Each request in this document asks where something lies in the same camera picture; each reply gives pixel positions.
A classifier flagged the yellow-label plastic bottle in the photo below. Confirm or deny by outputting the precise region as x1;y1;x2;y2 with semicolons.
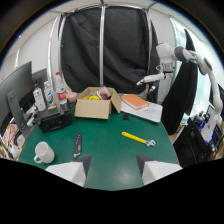
43;80;57;110

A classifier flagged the computer monitor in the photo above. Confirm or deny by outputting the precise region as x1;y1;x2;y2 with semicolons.
0;60;35;138

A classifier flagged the black hanging cloth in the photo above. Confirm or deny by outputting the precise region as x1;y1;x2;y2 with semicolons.
161;28;199;136

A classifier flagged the silver laptop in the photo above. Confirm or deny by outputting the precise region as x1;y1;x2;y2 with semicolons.
120;99;164;124

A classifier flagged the orange book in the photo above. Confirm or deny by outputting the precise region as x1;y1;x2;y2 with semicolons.
120;93;150;111

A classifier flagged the red-label plastic bottle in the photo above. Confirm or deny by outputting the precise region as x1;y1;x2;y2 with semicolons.
54;71;69;105

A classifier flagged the black chair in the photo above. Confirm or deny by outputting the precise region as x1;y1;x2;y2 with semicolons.
173;117;214;169

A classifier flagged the white ceramic mug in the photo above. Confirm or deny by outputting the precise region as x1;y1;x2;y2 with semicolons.
33;141;56;165

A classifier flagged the open cardboard box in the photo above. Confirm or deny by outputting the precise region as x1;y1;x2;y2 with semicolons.
73;86;122;120

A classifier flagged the pink bowl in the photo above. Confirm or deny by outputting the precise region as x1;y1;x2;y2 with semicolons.
66;92;79;104

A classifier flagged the black curtain backdrop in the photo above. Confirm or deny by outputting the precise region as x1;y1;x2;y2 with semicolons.
60;5;160;103

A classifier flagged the white plastic bottle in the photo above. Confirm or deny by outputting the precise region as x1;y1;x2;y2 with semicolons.
32;85;47;112

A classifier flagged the metal frame pole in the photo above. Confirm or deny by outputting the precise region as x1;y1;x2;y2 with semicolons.
99;4;106;88

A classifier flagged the black folding knife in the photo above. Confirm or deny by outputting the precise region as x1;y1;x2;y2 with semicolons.
73;131;83;160

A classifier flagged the black equipment case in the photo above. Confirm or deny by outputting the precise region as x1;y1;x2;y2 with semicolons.
38;102;74;134

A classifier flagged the yellow adjustable wrench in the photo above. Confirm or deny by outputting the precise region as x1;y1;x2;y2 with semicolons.
121;131;157;148

